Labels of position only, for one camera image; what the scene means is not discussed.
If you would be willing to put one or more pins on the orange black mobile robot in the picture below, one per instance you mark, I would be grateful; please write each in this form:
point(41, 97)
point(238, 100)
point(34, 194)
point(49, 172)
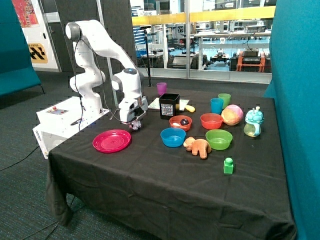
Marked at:
point(251, 60)

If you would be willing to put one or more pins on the yellow black warning sign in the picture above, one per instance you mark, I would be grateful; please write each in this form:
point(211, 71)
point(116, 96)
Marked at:
point(37, 53)

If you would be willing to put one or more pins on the orange bowl with fruit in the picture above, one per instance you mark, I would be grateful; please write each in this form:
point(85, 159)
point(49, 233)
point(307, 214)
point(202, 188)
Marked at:
point(177, 119)

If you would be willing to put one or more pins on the blue plastic bowl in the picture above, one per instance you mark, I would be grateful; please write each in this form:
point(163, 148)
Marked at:
point(173, 137)

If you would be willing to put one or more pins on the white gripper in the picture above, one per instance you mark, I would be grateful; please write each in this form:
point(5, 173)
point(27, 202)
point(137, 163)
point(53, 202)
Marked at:
point(133, 109)

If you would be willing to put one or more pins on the black tablecloth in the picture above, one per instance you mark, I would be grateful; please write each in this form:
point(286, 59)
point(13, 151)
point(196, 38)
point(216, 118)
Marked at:
point(173, 194)

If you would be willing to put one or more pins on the teal sofa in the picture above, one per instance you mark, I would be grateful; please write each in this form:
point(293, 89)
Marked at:
point(16, 70)

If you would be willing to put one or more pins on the yellow toy lemon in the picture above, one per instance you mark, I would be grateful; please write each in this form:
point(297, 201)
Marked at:
point(190, 108)

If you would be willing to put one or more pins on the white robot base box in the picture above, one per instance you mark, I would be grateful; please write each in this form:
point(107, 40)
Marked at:
point(61, 121)

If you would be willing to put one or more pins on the red wall poster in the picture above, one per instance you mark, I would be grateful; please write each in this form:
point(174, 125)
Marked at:
point(26, 13)

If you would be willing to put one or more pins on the teal partition panel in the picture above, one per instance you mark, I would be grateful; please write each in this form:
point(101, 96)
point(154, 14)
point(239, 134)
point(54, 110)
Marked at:
point(295, 87)

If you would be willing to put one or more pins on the purple plastic cup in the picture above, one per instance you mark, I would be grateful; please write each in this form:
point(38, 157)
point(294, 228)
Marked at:
point(161, 88)

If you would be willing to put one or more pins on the pink yellow soft ball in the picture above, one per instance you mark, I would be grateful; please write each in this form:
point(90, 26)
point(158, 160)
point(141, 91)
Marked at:
point(232, 115)

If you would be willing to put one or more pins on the blue plastic cup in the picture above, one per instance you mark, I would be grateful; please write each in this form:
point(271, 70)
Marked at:
point(216, 105)

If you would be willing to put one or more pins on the pink plastic plate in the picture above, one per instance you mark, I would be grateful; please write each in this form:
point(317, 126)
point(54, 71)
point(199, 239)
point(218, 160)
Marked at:
point(112, 141)

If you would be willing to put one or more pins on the purple toy plum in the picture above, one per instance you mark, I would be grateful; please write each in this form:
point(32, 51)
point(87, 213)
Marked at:
point(184, 122)

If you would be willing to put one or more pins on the paper ball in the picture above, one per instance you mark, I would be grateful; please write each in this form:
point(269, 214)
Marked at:
point(135, 125)

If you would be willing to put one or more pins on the green marbled notebook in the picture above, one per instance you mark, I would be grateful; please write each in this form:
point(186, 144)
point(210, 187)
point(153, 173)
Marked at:
point(155, 104)

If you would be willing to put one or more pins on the black floor stand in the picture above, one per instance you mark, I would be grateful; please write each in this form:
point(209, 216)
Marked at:
point(144, 29)

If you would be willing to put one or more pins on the blue sippy cup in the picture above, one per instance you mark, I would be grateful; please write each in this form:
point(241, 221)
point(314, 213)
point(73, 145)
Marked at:
point(254, 118)

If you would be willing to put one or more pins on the green plastic bowl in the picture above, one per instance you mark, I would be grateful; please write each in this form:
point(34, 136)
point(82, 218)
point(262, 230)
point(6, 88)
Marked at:
point(219, 139)

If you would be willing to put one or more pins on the green toy block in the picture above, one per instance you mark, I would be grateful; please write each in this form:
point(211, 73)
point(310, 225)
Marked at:
point(228, 166)

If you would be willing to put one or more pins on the black square bin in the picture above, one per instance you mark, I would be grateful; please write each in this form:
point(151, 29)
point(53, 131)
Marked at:
point(169, 105)

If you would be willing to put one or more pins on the green plastic cup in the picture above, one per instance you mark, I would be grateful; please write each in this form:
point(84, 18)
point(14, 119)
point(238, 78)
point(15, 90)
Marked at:
point(226, 97)

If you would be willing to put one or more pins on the brown plush toy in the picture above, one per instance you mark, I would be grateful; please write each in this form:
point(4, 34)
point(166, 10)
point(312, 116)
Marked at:
point(199, 147)

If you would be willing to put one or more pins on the orange empty bowl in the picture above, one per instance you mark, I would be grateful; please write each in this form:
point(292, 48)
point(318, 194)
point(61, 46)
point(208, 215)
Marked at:
point(211, 121)

